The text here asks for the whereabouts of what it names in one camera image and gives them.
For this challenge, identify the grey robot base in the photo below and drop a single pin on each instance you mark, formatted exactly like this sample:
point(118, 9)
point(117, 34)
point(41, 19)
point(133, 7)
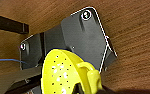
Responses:
point(81, 36)

